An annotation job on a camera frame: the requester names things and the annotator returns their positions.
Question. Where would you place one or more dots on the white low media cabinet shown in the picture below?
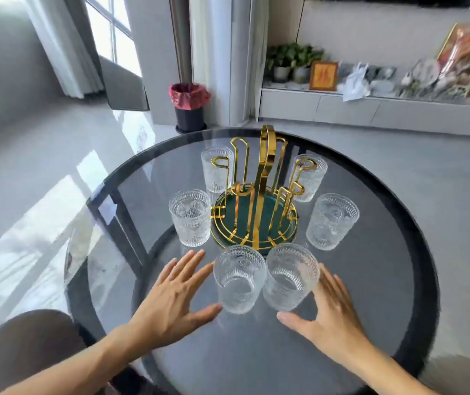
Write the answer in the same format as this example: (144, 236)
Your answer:
(342, 111)

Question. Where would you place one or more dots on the small orange framed picture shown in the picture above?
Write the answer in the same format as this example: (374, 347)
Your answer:
(324, 76)

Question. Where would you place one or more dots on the large gold framed picture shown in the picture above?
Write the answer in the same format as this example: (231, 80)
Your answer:
(467, 47)

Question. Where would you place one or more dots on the round white decorative plate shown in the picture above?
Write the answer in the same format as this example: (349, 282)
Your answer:
(426, 72)

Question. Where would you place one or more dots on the balcony door window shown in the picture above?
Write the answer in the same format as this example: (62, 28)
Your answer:
(115, 41)

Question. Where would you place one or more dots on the person's right hand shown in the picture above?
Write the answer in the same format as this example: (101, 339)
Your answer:
(333, 324)

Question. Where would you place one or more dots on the golden cup rack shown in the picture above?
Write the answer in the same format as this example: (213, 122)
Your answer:
(255, 218)

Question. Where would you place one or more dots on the round dark glass table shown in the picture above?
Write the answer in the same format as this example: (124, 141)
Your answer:
(259, 353)

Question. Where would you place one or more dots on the brown round chair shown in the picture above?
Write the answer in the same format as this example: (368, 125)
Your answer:
(21, 349)

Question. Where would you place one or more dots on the group of clear embossed glasses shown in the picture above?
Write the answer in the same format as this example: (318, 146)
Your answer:
(239, 283)

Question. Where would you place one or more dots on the white standing air conditioner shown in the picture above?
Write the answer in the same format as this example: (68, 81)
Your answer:
(226, 57)

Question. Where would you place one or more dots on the black bin with red bag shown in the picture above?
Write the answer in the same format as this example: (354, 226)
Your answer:
(189, 106)

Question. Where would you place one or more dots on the grey white long curtain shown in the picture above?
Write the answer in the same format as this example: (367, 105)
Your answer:
(66, 49)

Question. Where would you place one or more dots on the potted green plant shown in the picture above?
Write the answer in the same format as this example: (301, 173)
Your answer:
(307, 61)
(281, 61)

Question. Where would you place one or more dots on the person's left hand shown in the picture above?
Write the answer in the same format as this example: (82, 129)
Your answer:
(165, 308)

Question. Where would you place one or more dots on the person's left forearm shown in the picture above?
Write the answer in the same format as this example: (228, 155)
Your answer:
(78, 366)

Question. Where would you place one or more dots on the crumpled white plastic bag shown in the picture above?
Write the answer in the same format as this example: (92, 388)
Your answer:
(354, 84)

